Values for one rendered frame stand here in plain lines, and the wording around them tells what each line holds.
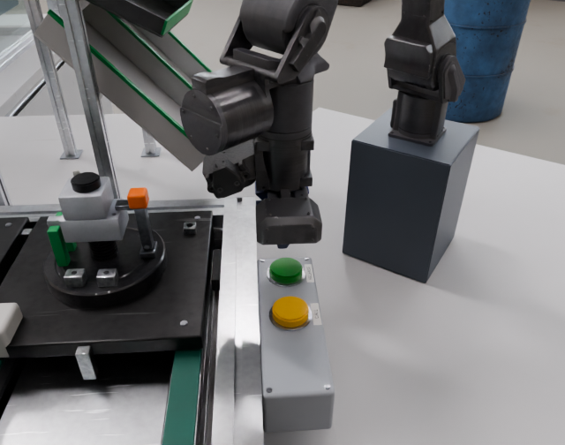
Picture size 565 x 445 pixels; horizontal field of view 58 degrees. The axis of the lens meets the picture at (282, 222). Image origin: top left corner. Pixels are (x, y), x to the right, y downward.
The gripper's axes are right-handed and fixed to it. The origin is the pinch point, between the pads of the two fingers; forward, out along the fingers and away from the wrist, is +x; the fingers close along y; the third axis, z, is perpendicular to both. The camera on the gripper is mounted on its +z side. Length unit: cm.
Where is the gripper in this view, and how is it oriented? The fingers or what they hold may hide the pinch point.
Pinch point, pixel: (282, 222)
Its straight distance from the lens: 58.0
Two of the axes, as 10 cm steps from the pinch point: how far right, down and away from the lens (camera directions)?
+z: -10.0, 0.3, -0.6
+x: -0.1, 8.3, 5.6
